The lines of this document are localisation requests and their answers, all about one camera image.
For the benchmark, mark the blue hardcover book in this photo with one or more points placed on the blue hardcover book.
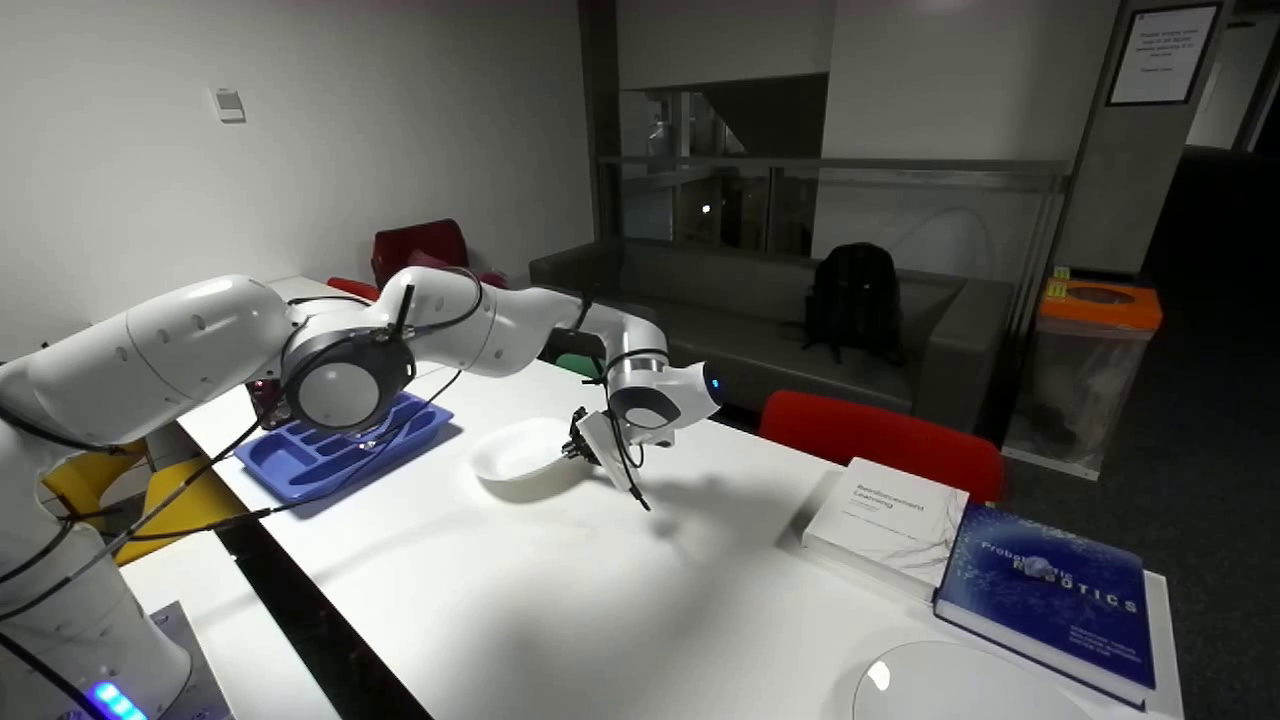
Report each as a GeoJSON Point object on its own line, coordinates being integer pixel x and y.
{"type": "Point", "coordinates": [1055, 599]}

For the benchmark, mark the white plate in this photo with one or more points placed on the white plate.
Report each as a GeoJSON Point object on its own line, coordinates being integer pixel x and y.
{"type": "Point", "coordinates": [527, 460]}

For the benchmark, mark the blue cutlery tray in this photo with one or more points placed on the blue cutlery tray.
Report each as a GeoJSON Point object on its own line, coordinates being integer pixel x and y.
{"type": "Point", "coordinates": [306, 464]}

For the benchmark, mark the red chair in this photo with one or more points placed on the red chair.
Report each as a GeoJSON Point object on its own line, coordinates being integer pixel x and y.
{"type": "Point", "coordinates": [841, 428]}

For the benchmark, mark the black backpack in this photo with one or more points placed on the black backpack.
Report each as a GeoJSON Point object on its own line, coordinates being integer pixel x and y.
{"type": "Point", "coordinates": [854, 302]}

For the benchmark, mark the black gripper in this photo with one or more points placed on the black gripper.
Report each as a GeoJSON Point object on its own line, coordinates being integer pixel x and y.
{"type": "Point", "coordinates": [597, 440]}

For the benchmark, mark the wall notice poster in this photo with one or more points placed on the wall notice poster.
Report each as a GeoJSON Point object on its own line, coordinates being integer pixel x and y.
{"type": "Point", "coordinates": [1160, 55]}

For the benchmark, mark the yellow chair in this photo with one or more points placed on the yellow chair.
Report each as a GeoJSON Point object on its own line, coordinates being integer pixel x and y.
{"type": "Point", "coordinates": [109, 489]}

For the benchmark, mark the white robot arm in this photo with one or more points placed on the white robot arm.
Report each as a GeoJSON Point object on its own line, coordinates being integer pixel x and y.
{"type": "Point", "coordinates": [333, 369]}

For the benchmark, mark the orange lidded bin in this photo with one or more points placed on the orange lidded bin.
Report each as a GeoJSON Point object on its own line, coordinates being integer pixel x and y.
{"type": "Point", "coordinates": [1081, 367]}

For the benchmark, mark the dark grey sofa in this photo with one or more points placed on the dark grey sofa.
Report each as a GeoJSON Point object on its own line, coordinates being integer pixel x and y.
{"type": "Point", "coordinates": [744, 319]}

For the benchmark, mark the cutlery pieces in tray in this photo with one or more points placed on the cutlery pieces in tray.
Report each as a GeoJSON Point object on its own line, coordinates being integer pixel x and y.
{"type": "Point", "coordinates": [352, 444]}

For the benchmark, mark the green chair middle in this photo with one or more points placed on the green chair middle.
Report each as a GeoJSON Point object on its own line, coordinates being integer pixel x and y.
{"type": "Point", "coordinates": [578, 362]}

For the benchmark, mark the white book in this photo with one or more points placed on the white book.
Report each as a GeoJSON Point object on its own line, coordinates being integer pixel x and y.
{"type": "Point", "coordinates": [889, 522]}

